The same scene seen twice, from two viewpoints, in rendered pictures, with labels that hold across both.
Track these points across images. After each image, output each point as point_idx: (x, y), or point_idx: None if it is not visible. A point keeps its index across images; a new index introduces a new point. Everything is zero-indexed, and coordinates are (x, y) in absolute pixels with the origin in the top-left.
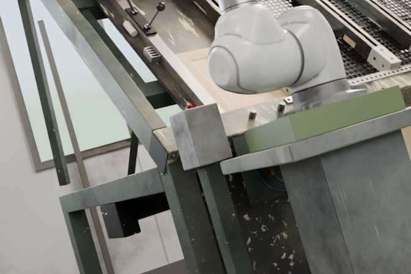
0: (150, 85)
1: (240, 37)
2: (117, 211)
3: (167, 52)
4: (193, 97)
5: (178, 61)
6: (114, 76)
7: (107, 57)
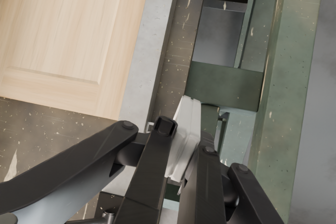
0: (203, 88)
1: None
2: None
3: (129, 118)
4: None
5: (131, 79)
6: (302, 96)
7: (276, 163)
